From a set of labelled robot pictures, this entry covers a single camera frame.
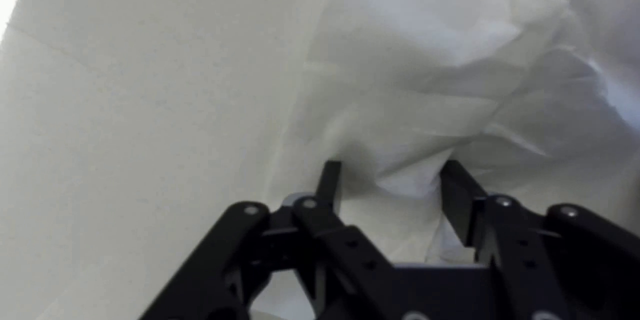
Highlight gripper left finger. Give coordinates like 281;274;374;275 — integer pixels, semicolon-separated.
139;160;401;320

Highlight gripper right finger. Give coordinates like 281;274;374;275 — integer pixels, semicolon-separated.
439;160;640;320

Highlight white napkin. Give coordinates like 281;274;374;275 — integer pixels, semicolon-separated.
245;0;640;320

